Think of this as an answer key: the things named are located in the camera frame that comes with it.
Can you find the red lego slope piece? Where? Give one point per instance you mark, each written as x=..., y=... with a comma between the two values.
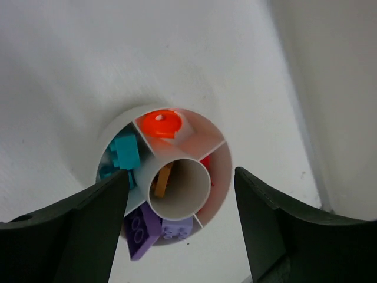
x=206, y=162

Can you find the dark purple lego brick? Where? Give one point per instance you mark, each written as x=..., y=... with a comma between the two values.
x=142, y=229

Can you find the tan lego plate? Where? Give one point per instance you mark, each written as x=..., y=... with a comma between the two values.
x=160, y=181

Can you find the teal long lego brick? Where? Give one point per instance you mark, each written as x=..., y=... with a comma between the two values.
x=127, y=152

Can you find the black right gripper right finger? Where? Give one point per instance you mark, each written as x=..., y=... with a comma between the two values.
x=289, y=241

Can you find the orange round lego piece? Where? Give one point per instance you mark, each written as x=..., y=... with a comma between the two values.
x=163, y=123

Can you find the lavender square lego plate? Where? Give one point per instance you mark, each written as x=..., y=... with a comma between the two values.
x=177, y=229

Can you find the white round divided container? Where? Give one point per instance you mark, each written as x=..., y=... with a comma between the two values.
x=180, y=171

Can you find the teal small lego brick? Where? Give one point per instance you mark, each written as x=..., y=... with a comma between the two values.
x=106, y=168

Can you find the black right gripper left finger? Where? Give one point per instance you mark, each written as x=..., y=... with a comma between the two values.
x=73, y=240

